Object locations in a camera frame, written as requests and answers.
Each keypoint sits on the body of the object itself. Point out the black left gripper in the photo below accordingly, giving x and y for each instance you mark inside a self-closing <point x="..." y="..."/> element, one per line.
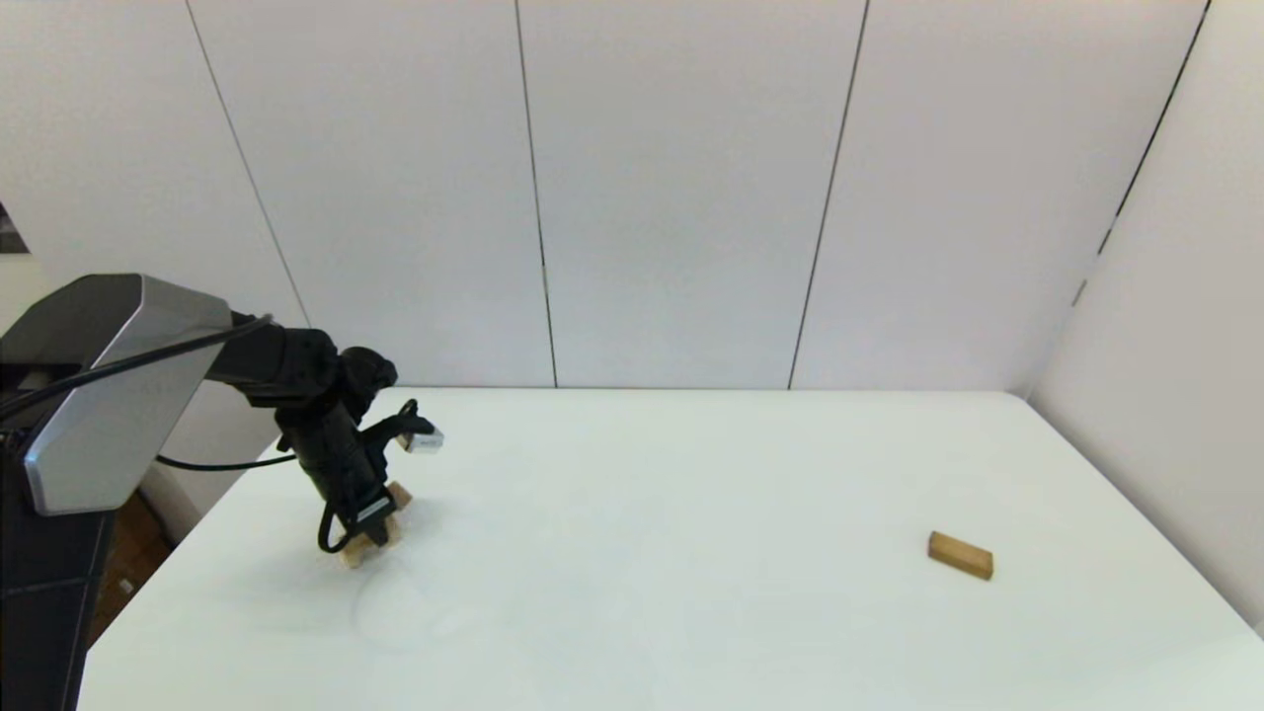
<point x="341" y="459"/>

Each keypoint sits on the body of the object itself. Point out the arched wooden building block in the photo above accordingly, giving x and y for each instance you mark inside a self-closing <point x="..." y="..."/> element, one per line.
<point x="353" y="559"/>

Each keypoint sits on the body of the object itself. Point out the rectangular wooden building block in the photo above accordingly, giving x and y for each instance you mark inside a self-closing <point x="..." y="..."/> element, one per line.
<point x="960" y="555"/>

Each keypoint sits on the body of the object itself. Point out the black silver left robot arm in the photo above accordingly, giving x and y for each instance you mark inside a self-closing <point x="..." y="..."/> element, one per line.
<point x="99" y="395"/>

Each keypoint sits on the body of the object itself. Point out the triangular wooden building block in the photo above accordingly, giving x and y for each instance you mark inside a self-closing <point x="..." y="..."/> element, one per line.
<point x="401" y="497"/>

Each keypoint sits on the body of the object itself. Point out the brown labelled cardboard box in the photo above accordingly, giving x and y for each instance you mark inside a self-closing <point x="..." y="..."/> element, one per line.
<point x="133" y="568"/>

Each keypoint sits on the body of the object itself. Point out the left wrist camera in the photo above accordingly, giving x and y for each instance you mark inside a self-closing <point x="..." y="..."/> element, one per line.
<point x="420" y="439"/>

